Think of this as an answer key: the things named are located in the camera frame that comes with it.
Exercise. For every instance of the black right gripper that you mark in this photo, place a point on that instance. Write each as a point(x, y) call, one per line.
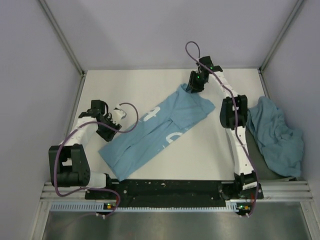
point(192, 85)

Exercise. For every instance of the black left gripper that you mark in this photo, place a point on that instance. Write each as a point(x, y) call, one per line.
point(107, 136)

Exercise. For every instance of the light blue printed t-shirt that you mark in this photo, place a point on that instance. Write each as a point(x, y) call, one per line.
point(155, 131)

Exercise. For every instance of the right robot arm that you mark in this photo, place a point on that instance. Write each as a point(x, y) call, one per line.
point(233, 117)

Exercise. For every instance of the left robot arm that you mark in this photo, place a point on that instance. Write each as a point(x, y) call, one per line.
point(73, 169)

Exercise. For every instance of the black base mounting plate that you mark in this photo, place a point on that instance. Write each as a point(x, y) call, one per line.
point(178, 193)

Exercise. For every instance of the light blue plain t-shirt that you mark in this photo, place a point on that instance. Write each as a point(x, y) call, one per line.
point(281, 146)

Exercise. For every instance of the grey plastic tray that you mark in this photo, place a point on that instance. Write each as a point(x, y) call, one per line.
point(263, 172)

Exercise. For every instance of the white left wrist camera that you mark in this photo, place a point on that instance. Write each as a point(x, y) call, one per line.
point(118, 114)

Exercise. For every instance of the aluminium frame post left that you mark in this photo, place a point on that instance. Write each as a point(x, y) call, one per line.
point(60, 36)

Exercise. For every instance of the aluminium frame post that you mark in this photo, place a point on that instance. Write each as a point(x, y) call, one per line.
point(60, 36)
point(294, 13)

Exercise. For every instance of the aluminium frame post right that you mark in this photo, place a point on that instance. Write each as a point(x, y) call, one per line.
point(294, 13)

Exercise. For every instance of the light blue cable duct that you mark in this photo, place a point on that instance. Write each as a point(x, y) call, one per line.
point(106, 207)

